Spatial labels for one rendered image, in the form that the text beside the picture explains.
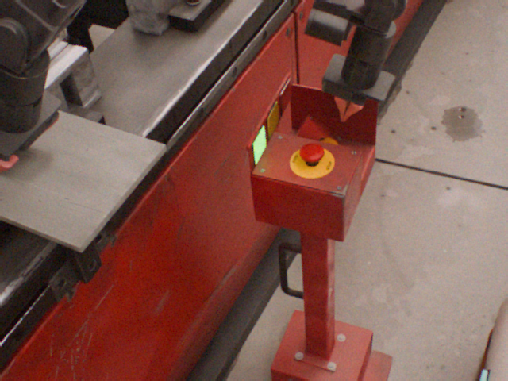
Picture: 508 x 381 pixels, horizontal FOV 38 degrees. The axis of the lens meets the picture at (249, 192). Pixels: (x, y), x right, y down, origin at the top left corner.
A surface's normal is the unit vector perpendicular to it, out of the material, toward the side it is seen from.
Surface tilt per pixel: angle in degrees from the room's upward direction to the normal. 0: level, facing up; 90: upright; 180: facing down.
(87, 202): 0
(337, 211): 90
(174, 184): 90
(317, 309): 90
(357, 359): 2
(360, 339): 3
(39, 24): 84
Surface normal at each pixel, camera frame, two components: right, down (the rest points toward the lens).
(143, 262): 0.88, 0.29
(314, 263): -0.37, 0.70
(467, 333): -0.08, -0.68
